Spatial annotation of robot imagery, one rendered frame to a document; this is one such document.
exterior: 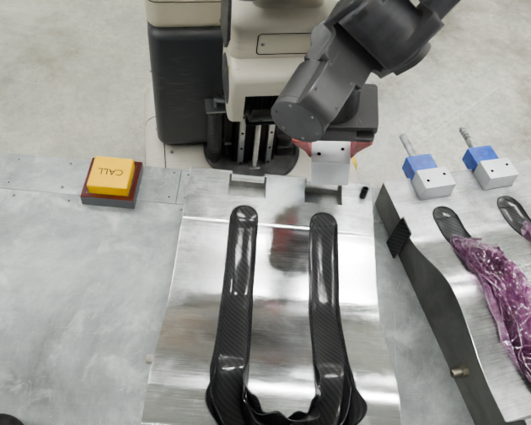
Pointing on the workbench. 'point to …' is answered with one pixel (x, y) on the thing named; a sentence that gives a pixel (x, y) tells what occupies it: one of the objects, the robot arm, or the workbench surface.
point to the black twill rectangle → (398, 239)
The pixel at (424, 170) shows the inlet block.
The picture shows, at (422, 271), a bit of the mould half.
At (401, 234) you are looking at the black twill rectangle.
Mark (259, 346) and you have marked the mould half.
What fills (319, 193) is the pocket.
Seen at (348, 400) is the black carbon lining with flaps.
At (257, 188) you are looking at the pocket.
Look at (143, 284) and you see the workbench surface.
